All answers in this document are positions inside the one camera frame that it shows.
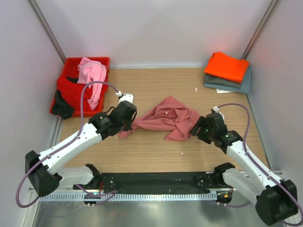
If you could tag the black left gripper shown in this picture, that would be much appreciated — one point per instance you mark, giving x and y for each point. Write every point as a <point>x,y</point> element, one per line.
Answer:
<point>128,126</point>

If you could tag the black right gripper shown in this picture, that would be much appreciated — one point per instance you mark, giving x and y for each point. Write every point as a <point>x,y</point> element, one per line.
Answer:
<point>202,122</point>

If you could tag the dusty rose t-shirt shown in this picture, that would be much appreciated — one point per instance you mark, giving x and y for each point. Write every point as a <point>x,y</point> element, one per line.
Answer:
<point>179,120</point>

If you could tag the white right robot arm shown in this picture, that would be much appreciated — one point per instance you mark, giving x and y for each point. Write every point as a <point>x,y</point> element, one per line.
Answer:
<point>274,199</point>

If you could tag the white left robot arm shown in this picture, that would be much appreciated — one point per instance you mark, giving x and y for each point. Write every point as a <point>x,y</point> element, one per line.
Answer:
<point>45,170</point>

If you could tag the folded white t-shirt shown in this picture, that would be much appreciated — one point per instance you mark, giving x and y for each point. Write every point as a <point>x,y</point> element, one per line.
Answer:
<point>222,91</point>

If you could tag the folded grey t-shirt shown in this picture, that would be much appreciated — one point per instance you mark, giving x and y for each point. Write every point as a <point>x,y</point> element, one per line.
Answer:
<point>220,81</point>

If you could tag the red t-shirt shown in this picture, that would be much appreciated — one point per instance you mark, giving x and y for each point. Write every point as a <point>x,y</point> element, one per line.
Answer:
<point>71,93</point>

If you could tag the light pink t-shirt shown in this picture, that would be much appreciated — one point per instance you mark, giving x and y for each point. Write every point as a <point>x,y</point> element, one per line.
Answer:
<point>90,71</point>

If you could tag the folded blue-grey t-shirt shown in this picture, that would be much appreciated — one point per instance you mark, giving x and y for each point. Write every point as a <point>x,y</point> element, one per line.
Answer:
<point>245,84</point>

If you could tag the black t-shirt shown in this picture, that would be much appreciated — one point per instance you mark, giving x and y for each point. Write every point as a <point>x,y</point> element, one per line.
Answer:
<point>61,108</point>

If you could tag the folded orange t-shirt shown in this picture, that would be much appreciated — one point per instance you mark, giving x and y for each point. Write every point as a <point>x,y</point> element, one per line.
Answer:
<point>225,67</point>

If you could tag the red plastic bin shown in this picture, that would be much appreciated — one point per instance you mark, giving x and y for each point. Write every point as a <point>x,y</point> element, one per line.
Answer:
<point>70,71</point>

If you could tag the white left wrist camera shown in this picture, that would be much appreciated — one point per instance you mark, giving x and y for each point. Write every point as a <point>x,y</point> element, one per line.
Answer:
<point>125,97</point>

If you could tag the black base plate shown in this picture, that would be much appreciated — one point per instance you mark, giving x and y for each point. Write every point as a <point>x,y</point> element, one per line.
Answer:
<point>158,183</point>

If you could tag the slotted white cable duct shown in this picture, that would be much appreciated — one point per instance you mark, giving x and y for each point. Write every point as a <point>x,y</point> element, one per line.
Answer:
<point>81,196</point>

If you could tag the aluminium frame rail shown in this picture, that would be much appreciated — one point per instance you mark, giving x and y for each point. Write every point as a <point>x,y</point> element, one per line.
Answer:
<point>42,20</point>

